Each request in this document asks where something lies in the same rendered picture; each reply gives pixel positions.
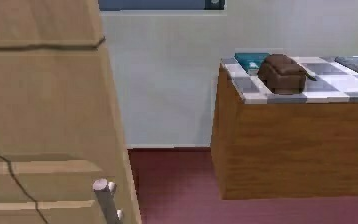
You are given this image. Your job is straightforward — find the teal book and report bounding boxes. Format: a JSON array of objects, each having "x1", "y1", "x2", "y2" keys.
[{"x1": 233, "y1": 52, "x2": 271, "y2": 76}]

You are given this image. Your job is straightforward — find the wooden cabinet with checkered top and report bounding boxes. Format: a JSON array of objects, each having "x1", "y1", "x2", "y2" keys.
[{"x1": 210, "y1": 54, "x2": 358, "y2": 201}]

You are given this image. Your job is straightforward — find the light wooden door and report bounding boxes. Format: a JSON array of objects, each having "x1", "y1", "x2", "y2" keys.
[{"x1": 0, "y1": 0, "x2": 143, "y2": 224}]

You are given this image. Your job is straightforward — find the silver door handle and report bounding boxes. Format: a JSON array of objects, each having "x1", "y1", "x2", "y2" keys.
[{"x1": 92, "y1": 178, "x2": 125, "y2": 224}]

